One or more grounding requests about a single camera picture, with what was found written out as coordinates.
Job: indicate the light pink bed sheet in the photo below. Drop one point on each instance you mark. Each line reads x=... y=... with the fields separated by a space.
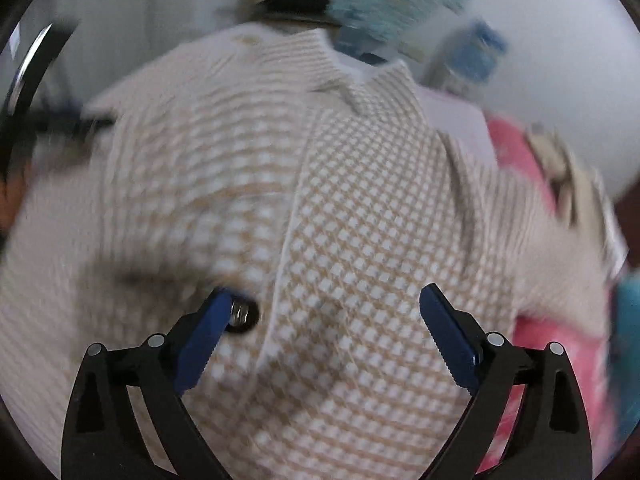
x=460 y=120

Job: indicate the red floral blanket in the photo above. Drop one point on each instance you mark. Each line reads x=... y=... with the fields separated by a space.
x=550 y=360

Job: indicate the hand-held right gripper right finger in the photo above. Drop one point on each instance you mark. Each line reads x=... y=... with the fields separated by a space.
x=445 y=330

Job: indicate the blue water bottle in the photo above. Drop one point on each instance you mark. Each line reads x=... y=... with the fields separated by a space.
x=475 y=55

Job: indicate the beige houndstooth coat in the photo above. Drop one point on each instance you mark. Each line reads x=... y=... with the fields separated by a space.
x=350 y=210

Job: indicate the pile of beige clothes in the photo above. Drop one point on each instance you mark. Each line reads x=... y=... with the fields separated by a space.
x=585 y=185

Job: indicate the black bag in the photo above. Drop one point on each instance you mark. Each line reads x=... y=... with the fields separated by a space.
x=295 y=2

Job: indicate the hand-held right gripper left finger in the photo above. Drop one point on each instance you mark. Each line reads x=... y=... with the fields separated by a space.
x=205 y=330

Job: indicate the white curtain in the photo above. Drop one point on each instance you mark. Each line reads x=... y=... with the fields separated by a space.
x=150 y=10

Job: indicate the teal jacket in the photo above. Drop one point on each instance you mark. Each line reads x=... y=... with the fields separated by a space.
x=627 y=320

